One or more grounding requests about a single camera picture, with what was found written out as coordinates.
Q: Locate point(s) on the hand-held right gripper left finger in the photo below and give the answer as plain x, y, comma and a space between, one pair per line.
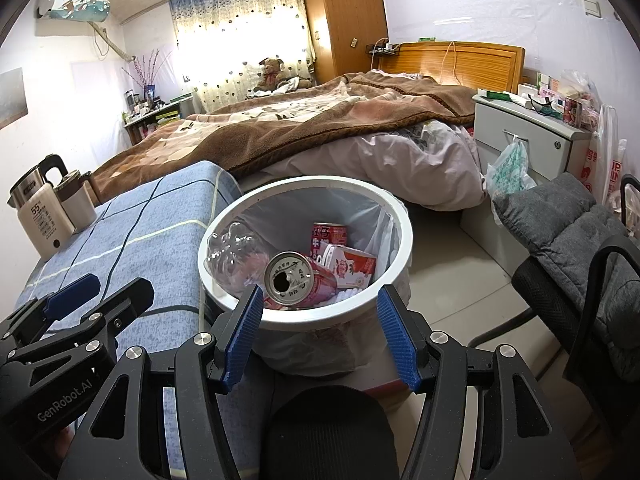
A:
245, 335

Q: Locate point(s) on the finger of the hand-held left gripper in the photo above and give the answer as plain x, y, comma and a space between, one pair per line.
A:
70, 294
120, 305

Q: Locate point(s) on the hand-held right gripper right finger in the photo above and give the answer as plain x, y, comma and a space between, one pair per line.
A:
397, 340

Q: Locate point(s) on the large white foam fruit net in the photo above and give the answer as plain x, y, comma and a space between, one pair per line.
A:
350, 294

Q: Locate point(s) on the white round trash bin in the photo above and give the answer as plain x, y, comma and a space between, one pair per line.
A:
320, 317

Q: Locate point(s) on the red drink can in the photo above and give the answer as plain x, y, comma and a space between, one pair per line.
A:
327, 240
300, 280

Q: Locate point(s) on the pink drink carton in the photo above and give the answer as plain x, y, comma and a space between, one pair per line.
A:
352, 267

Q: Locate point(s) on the clear plastic bottle red label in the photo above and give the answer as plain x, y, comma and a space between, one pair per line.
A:
235, 250

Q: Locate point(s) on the cream steel electric kettle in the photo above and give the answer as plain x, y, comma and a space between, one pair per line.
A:
42, 220

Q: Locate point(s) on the cream mug with brown lid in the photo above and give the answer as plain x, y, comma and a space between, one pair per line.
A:
77, 210

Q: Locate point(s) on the black mesh chair backrest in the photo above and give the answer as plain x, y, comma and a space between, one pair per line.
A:
325, 435

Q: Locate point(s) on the clear bin liner bag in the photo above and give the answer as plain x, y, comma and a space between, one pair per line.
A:
300, 210

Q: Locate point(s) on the black mesh office chair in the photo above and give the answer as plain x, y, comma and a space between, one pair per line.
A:
550, 290

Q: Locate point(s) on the pale pink duvet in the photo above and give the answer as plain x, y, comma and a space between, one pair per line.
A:
375, 170

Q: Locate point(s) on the cluttered small desk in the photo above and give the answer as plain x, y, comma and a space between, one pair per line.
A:
150, 120

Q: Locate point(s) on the grey padded chair cushion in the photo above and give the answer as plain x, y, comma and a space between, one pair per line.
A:
560, 220

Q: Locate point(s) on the green printed plastic bag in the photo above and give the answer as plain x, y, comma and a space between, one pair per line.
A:
510, 170

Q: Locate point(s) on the brown patterned blanket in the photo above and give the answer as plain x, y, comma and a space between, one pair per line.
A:
300, 125

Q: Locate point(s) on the purple flower branches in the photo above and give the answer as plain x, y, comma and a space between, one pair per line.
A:
145, 67

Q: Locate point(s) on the grey nightstand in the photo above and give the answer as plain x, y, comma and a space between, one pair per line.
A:
540, 140

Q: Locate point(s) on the wrapped air conditioner pipe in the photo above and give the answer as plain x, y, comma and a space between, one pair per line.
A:
115, 45

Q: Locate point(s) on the brown teddy bear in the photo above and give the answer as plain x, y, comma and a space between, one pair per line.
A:
270, 72

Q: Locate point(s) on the flat green box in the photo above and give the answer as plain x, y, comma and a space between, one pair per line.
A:
497, 95

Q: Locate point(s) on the red printed white plastic bag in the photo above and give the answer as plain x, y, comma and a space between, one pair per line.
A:
600, 160

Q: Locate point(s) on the black eyeglasses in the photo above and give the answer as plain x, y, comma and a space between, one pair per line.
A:
542, 106

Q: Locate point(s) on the wooden bed headboard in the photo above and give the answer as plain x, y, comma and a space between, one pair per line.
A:
480, 67

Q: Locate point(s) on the pile of small boxes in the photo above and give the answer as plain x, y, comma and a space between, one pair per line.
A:
570, 105

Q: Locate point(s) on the heart print curtain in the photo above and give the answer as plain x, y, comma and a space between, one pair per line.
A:
240, 20

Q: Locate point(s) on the wooden wardrobe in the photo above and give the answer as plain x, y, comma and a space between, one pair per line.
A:
345, 20

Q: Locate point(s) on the silver wall sheet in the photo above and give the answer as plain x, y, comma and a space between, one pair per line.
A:
12, 100

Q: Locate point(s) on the wall air conditioner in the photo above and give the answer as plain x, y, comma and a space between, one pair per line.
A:
75, 7

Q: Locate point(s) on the wall shelf with power strip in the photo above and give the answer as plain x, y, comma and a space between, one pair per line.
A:
384, 49

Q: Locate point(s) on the white wall switch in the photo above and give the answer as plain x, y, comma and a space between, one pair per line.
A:
592, 8

